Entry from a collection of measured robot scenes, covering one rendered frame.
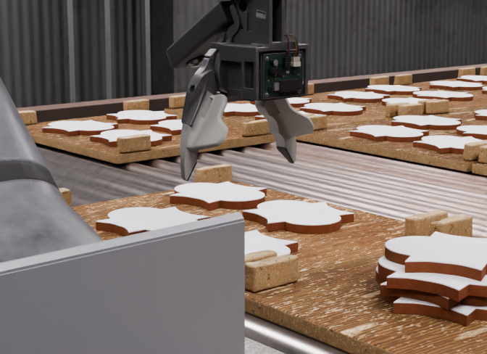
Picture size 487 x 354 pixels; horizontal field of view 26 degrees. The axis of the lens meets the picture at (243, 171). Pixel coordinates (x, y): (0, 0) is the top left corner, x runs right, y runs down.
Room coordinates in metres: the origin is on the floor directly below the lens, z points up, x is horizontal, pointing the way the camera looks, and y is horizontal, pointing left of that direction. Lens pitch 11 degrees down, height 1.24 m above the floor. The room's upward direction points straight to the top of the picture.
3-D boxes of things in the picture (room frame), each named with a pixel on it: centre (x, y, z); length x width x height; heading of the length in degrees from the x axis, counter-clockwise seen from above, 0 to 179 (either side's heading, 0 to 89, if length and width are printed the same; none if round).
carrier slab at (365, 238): (1.24, 0.02, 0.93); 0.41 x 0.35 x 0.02; 41
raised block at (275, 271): (0.99, -0.03, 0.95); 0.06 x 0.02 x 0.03; 129
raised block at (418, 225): (1.18, -0.21, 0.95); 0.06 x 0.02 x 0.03; 131
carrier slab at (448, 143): (1.91, -0.36, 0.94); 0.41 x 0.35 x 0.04; 39
